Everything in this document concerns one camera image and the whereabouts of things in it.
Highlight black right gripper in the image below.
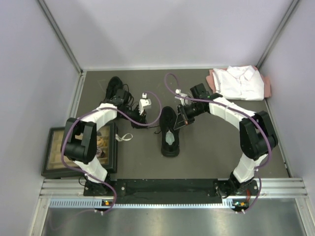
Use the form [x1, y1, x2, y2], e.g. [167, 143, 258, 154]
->
[174, 102, 205, 130]

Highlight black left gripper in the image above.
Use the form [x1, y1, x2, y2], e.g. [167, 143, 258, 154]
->
[119, 105, 149, 129]

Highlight black shoe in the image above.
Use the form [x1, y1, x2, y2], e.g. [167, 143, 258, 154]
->
[102, 76, 134, 105]
[159, 106, 180, 157]

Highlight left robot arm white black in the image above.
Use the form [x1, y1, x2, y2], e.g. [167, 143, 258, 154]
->
[61, 89, 152, 195]

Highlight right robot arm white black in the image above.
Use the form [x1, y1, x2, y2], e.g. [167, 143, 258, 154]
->
[174, 84, 278, 198]

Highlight white ribbon loop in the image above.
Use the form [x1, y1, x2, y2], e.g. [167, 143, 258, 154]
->
[115, 133, 133, 142]

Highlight white folded shirt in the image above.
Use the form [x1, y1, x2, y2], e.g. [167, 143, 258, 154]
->
[212, 65, 265, 101]

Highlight pink folded cloth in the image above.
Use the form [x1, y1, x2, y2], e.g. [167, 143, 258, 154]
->
[205, 68, 272, 100]

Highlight black framed compartment box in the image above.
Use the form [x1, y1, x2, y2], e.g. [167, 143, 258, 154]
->
[41, 122, 118, 179]

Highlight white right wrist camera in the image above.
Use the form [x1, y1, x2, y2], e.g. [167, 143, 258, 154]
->
[175, 89, 190, 106]

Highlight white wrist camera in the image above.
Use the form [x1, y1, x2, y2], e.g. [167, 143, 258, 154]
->
[175, 89, 190, 106]
[139, 92, 152, 115]

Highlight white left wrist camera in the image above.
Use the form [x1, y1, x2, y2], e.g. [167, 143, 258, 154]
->
[139, 92, 152, 115]

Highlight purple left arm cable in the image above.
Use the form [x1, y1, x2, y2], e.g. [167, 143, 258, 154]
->
[60, 91, 163, 214]

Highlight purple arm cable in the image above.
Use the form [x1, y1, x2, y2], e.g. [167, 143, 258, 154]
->
[60, 91, 163, 214]
[164, 72, 274, 213]

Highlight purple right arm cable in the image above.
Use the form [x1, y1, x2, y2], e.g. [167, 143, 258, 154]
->
[164, 72, 274, 213]

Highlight black base plate strip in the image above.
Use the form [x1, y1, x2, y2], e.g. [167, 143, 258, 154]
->
[83, 178, 259, 204]

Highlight white slotted cable duct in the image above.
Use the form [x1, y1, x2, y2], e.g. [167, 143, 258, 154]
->
[50, 198, 247, 209]

